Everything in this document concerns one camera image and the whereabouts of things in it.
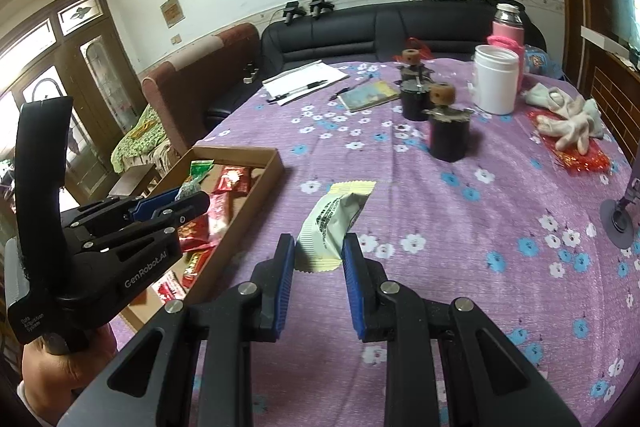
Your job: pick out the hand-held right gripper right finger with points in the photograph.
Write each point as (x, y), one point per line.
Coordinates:
(352, 289)

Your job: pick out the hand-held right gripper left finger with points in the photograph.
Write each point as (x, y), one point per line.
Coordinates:
(285, 287)

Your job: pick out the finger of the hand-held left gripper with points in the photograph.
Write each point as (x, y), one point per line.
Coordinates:
(150, 206)
(192, 207)

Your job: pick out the long red snack packet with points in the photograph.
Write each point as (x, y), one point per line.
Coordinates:
(220, 214)

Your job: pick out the red brown snack packet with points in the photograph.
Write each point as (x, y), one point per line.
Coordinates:
(192, 237)

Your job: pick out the green wrapper snack packet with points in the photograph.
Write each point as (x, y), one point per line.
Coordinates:
(194, 174)

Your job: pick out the red candy white label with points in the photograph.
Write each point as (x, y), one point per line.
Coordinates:
(232, 179)

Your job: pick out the shallow cardboard box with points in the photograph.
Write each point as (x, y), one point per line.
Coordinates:
(260, 187)

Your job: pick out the cream snack packet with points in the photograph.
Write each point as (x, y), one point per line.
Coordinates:
(330, 217)

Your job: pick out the person's left hand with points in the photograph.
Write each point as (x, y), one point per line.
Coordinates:
(55, 374)

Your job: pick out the wooden stool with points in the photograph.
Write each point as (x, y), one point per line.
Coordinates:
(132, 181)

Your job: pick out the green floral blanket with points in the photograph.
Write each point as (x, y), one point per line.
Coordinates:
(140, 137)

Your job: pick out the wooden glass door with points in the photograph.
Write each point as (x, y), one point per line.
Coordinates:
(65, 57)

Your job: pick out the brown armchair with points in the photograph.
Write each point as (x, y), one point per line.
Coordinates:
(200, 72)

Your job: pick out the small objects on sofa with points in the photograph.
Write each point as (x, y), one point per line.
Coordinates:
(251, 74)

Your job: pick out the black pen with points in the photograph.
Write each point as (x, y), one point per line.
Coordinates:
(300, 89)

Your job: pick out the purple floral tablecloth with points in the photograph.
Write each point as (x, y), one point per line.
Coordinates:
(500, 217)

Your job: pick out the white paper sheets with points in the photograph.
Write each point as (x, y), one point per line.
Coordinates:
(305, 74)

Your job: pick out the thin booklet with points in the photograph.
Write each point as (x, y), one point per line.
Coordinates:
(370, 96)

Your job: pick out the dark slim pen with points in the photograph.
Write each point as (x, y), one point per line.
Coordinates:
(350, 87)

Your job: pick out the black clamp device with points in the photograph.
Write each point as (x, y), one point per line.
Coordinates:
(292, 12)
(321, 6)

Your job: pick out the black leather sofa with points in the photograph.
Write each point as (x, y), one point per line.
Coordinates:
(360, 32)

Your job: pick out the red bag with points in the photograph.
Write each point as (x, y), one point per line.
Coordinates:
(419, 47)

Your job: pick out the white plastic jar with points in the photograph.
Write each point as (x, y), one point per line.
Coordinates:
(495, 82)

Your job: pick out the white work glove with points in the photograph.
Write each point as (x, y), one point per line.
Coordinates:
(542, 97)
(570, 129)

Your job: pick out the red glitter packet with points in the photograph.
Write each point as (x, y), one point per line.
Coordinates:
(590, 159)

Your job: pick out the grey suction cup stand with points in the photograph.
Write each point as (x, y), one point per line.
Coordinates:
(617, 222)

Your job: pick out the blue printed bag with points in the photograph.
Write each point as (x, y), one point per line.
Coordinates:
(542, 64)

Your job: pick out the pink thermos flask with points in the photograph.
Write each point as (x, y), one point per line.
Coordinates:
(507, 27)

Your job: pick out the wooden cabinet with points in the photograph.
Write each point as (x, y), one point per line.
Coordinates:
(610, 97)

